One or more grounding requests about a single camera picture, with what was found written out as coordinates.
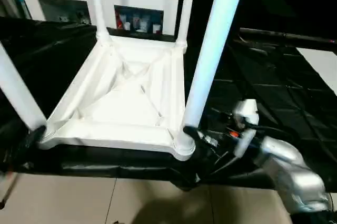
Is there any white plastic table leg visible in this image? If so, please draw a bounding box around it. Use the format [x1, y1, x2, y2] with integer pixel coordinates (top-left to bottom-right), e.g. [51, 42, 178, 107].
[89, 0, 111, 47]
[175, 0, 198, 48]
[181, 0, 250, 140]
[0, 41, 47, 132]

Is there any white plastic table top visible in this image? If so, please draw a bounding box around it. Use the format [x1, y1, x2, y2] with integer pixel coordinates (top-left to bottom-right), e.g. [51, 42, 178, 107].
[38, 34, 197, 162]

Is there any black metal table leg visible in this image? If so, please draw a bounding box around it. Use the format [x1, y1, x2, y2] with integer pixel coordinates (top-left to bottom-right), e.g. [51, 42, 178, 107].
[0, 172, 21, 210]

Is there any black plastic mat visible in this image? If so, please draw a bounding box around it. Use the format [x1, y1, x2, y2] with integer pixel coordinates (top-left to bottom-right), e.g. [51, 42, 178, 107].
[0, 16, 337, 190]

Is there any black flat screen television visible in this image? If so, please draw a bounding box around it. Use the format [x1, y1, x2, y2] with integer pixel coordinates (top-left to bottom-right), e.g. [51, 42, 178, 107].
[238, 0, 337, 50]

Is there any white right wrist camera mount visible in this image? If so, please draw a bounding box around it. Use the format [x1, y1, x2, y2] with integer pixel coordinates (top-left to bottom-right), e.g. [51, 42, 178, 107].
[233, 99, 260, 158]

